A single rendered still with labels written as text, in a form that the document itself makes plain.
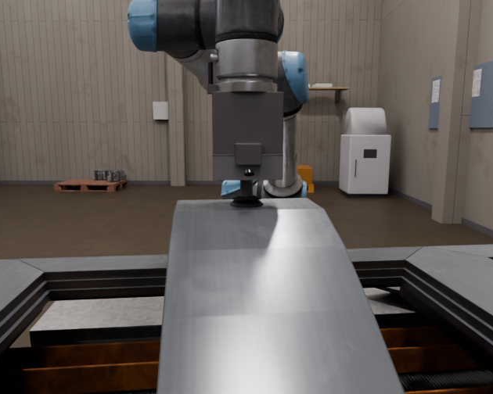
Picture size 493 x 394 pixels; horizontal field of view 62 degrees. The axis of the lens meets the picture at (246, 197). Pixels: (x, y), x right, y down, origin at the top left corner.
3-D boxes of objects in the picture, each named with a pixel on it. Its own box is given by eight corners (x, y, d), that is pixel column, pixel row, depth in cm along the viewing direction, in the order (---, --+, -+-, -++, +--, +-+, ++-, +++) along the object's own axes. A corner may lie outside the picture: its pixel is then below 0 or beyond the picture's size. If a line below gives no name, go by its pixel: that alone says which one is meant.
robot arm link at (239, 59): (282, 39, 45) (209, 38, 45) (282, 81, 46) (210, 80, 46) (274, 51, 53) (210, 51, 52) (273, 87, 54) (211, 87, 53)
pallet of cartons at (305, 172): (308, 186, 836) (309, 164, 829) (314, 192, 750) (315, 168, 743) (249, 186, 837) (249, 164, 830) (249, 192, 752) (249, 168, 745)
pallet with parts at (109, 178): (129, 185, 840) (128, 170, 835) (116, 191, 758) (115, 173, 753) (72, 185, 842) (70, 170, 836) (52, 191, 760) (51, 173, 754)
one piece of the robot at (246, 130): (204, 53, 43) (207, 205, 46) (289, 54, 44) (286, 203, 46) (207, 66, 53) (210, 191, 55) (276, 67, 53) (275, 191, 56)
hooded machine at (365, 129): (388, 198, 684) (394, 105, 659) (348, 198, 685) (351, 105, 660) (375, 191, 760) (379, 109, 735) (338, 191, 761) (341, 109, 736)
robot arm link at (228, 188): (224, 213, 137) (224, 173, 135) (264, 214, 135) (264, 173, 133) (217, 221, 125) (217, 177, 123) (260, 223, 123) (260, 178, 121)
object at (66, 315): (557, 316, 105) (559, 305, 105) (30, 343, 92) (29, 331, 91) (501, 287, 125) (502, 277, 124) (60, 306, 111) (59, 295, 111)
